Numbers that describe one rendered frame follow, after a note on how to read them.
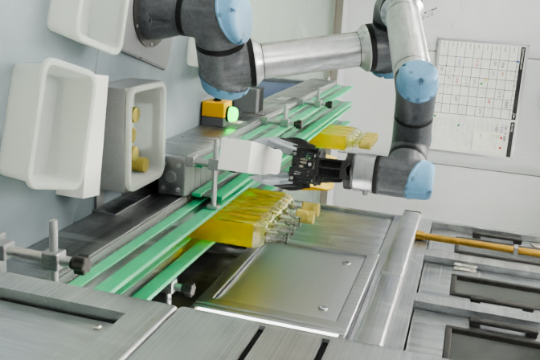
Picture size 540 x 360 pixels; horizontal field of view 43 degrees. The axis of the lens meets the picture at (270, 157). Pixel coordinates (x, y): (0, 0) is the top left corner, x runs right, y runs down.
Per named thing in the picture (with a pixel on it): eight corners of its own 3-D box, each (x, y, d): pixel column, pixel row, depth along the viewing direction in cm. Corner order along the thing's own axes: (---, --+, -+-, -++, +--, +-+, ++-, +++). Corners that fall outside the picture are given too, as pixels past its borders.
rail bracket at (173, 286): (128, 307, 142) (188, 319, 139) (129, 276, 141) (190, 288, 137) (138, 299, 146) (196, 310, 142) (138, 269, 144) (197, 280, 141)
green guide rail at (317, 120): (190, 196, 165) (222, 201, 163) (191, 192, 165) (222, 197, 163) (335, 102, 329) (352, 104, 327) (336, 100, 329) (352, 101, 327)
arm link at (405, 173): (434, 181, 135) (429, 210, 129) (378, 173, 138) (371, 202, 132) (437, 150, 130) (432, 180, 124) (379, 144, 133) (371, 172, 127)
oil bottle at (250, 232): (177, 236, 161) (263, 251, 156) (177, 213, 160) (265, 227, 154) (186, 229, 167) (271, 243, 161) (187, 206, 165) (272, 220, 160)
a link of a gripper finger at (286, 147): (253, 125, 136) (294, 143, 133) (261, 128, 141) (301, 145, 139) (247, 140, 136) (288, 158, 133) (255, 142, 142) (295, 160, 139)
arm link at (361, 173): (379, 156, 136) (374, 197, 136) (357, 153, 137) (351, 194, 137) (374, 153, 129) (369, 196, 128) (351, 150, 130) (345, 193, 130)
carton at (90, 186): (55, 194, 134) (83, 198, 132) (64, 71, 131) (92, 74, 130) (72, 190, 139) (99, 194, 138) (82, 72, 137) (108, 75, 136)
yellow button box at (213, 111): (199, 124, 201) (222, 127, 199) (200, 99, 199) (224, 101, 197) (208, 120, 207) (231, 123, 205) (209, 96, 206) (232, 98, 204)
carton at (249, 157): (222, 137, 130) (251, 141, 129) (256, 146, 153) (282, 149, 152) (217, 169, 130) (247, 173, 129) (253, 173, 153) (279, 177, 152)
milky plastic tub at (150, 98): (92, 189, 146) (128, 194, 143) (92, 84, 141) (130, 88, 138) (131, 170, 162) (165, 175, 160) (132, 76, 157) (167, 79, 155)
